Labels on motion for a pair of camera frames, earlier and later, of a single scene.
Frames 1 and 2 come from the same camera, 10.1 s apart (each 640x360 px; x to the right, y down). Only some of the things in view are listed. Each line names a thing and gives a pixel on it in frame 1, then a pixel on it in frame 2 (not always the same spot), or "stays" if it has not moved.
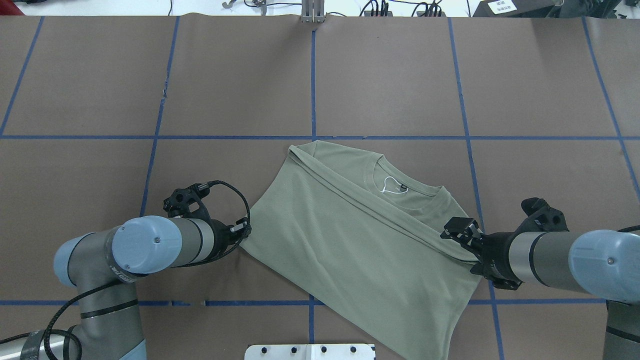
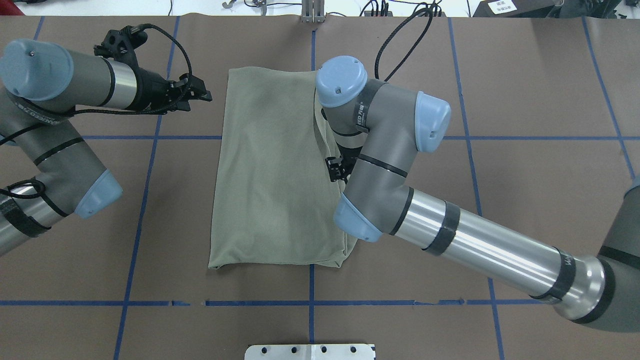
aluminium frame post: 312,11 stays
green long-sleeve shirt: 359,236 → 275,201
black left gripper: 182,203 → 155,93
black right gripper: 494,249 → 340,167
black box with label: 515,8 stays
